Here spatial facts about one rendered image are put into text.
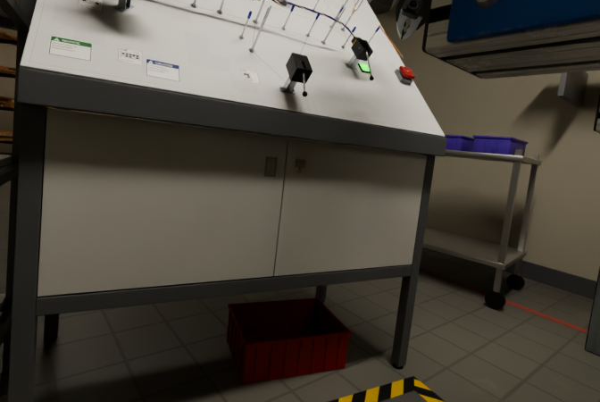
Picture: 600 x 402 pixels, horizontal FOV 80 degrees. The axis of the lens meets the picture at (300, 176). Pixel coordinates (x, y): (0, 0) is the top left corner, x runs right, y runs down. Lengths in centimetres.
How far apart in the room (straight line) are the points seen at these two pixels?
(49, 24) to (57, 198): 37
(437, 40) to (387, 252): 107
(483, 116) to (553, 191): 78
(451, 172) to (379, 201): 225
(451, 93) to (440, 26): 326
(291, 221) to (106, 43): 63
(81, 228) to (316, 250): 61
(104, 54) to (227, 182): 39
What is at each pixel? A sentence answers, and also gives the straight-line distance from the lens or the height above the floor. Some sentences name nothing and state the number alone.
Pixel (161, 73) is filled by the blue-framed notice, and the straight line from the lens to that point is 90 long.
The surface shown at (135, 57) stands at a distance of 93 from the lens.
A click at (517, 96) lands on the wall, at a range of 328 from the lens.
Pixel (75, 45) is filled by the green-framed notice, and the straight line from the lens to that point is 93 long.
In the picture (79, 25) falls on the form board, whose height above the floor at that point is 99.
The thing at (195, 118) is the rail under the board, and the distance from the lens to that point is 86.
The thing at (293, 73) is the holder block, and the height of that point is 96.
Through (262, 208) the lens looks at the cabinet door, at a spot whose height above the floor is 60.
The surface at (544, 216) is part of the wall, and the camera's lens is 315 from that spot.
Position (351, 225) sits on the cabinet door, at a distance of 115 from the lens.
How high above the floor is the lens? 78
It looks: 5 degrees down
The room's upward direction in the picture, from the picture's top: 6 degrees clockwise
